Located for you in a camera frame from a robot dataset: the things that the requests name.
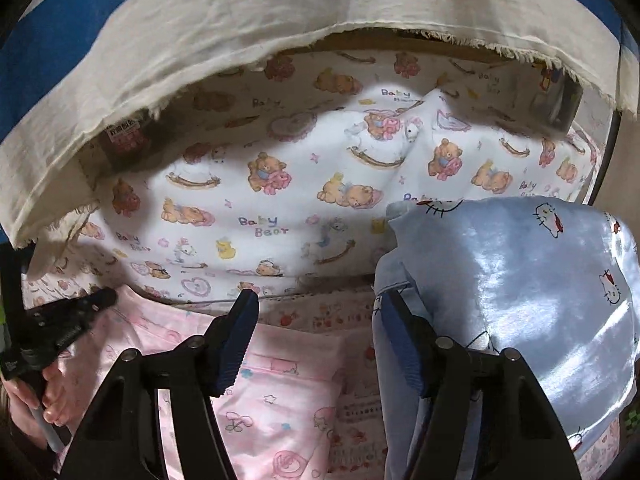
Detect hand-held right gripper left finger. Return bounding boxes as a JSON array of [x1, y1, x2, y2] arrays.
[[59, 290, 261, 480]]

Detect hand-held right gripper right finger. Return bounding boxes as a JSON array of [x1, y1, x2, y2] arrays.
[[383, 288, 583, 480]]

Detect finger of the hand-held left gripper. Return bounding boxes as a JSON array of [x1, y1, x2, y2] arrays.
[[30, 287, 119, 328]]

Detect pink printed pants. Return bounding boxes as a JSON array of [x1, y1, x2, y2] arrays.
[[42, 282, 351, 480]]

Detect light blue cat-print pants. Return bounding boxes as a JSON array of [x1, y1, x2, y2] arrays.
[[372, 195, 640, 480]]

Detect person's left hand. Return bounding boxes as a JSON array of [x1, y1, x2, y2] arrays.
[[0, 355, 77, 456]]

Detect printed bed sheet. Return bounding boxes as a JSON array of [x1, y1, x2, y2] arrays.
[[20, 260, 626, 480]]

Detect box with red label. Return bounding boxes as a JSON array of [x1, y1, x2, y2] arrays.
[[80, 109, 167, 176]]

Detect bear-print white pillow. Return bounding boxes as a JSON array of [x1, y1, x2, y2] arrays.
[[75, 50, 601, 307]]

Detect dark box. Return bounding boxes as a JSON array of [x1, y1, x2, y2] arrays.
[[535, 60, 586, 127]]

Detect striped hanging cloth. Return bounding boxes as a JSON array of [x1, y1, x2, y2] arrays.
[[0, 0, 640, 252]]

